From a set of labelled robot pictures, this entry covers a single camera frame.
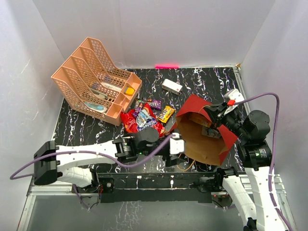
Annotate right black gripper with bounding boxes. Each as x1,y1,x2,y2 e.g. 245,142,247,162
203,102,249,141

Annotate yellow snack bag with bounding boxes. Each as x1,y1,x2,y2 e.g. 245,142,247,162
189,113,212,128

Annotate red brown paper bag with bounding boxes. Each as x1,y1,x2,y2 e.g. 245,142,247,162
172,94,237,166

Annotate silver blue snack wrapper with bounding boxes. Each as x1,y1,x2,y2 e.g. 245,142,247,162
136,109,156,130

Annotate yellow peanut candy packet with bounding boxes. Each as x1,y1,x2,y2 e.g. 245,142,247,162
157,106,175,123

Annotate red candy bag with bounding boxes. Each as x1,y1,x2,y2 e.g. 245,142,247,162
120,103,169,138

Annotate purple candy packet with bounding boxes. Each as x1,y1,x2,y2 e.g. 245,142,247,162
146,99,162,110

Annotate brown chocolate candy packet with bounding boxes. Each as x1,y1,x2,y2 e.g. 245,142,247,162
132,99,146,118

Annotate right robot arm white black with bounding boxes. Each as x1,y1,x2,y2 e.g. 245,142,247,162
204,103,292,231

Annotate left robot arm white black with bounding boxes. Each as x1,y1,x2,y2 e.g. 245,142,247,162
34,127,186,192

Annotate small white red box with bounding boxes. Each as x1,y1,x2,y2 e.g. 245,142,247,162
162,79,182,95

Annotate orange yellow block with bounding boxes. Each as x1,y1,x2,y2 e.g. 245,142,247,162
124,87,135,96

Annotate blue white item in organizer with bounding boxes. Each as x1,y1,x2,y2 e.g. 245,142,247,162
84,102,107,113

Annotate white packet in organizer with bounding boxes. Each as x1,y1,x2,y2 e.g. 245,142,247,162
100,82,122,94

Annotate pink plastic file organizer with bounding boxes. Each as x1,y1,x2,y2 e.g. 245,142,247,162
52,37,142,126

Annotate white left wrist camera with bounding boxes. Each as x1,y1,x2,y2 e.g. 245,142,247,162
169,132,186,155

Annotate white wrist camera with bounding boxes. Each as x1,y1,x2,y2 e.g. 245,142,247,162
169,132,186,155
223,89,244,116

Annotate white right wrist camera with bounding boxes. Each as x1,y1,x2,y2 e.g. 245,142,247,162
223,89,244,116

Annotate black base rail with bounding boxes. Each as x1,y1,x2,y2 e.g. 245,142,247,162
72,172,241,205

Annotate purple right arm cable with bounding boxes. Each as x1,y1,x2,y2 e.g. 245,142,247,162
233,92,293,231

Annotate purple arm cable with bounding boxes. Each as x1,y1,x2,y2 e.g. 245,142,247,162
233,92,293,231
9,133,176,212

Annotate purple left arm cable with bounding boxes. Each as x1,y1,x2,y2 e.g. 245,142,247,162
9,133,176,212

